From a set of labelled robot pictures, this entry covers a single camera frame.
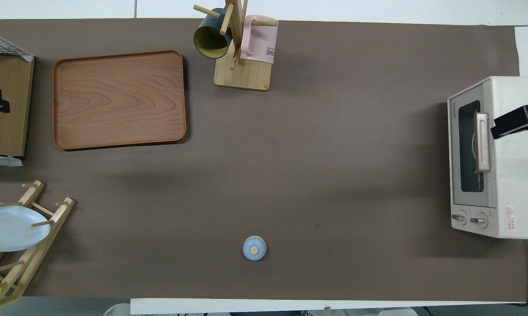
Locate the white toaster oven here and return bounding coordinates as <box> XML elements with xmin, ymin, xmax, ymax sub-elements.
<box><xmin>447</xmin><ymin>76</ymin><xmax>528</xmax><ymax>240</ymax></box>

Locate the light blue plate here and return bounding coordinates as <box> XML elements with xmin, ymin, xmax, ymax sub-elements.
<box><xmin>0</xmin><ymin>203</ymin><xmax>51</xmax><ymax>252</ymax></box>

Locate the brown wooden tray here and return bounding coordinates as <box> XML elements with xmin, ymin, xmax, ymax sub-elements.
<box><xmin>53</xmin><ymin>50</ymin><xmax>187</xmax><ymax>151</ymax></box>

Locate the wooden plate rack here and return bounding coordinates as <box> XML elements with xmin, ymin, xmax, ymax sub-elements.
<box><xmin>0</xmin><ymin>180</ymin><xmax>76</xmax><ymax>313</ymax></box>

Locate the brown table mat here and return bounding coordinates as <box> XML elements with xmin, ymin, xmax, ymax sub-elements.
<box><xmin>0</xmin><ymin>18</ymin><xmax>528</xmax><ymax>304</ymax></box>

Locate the dark blue mug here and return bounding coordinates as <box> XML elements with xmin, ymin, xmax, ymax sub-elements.
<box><xmin>193</xmin><ymin>8</ymin><xmax>233</xmax><ymax>59</ymax></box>

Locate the wooden mug tree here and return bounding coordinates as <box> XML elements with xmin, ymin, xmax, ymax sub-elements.
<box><xmin>193</xmin><ymin>0</ymin><xmax>278</xmax><ymax>92</ymax></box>

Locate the pink mug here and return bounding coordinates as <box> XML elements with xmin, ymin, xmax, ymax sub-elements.
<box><xmin>240</xmin><ymin>15</ymin><xmax>278</xmax><ymax>64</ymax></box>

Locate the small blue bell wooden knob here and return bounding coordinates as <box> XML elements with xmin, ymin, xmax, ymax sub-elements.
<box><xmin>243</xmin><ymin>236</ymin><xmax>267</xmax><ymax>261</ymax></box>

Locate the wooden shelf with wire basket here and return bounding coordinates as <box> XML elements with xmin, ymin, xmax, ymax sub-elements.
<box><xmin>0</xmin><ymin>27</ymin><xmax>35</xmax><ymax>158</ymax></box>

